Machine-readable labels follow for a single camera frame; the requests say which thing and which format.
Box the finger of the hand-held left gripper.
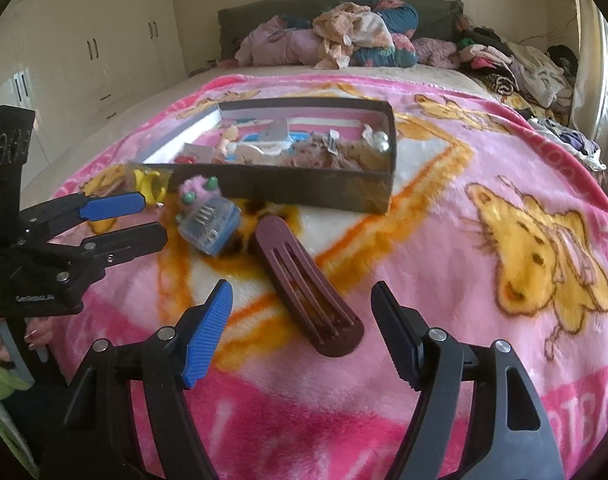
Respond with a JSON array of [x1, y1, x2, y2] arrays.
[[24, 191, 147, 233], [49, 222, 169, 267]]

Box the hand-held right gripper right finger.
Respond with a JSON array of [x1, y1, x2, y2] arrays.
[[371, 281, 567, 480]]

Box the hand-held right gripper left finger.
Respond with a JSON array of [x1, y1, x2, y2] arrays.
[[39, 280, 235, 480]]

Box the brown hair clip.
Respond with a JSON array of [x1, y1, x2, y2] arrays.
[[254, 213, 365, 358]]

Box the dark cardboard box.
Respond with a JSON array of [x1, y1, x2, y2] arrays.
[[141, 97, 397, 214]]

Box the silver earring packet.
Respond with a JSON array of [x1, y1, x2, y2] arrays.
[[264, 120, 291, 144]]

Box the floral fabric scrunchie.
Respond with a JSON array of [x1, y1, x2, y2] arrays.
[[289, 135, 379, 171]]

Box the pearl bow hair clip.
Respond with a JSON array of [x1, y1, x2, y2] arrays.
[[363, 127, 391, 155]]

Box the pink printed blanket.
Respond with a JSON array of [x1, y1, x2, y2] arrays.
[[49, 72, 608, 480]]

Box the clear blue plastic case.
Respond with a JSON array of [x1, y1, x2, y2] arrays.
[[176, 199, 242, 256]]

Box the cream wardrobe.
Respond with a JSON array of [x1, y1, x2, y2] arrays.
[[0, 0, 189, 186]]

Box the blue card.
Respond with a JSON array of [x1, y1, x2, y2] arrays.
[[239, 131, 311, 150]]

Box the pink quilt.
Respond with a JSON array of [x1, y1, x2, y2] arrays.
[[235, 16, 329, 66]]

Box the dark green headboard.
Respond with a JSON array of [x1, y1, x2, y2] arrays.
[[218, 0, 464, 61]]

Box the pink fuzzy cloth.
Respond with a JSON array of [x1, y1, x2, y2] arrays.
[[414, 37, 459, 68]]

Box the pile of clothes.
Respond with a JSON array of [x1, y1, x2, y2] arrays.
[[454, 25, 579, 111]]

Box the peach floral cloth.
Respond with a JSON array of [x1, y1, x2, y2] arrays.
[[311, 2, 395, 68]]

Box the dark blue floral pillow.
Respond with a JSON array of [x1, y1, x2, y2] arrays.
[[354, 2, 419, 67]]

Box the beige curtain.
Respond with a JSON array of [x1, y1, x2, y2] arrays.
[[568, 0, 608, 131]]

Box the yellow hair tie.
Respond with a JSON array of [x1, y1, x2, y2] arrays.
[[134, 170, 165, 204]]

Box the pink pom hair tie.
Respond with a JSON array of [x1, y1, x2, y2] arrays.
[[179, 176, 219, 211]]

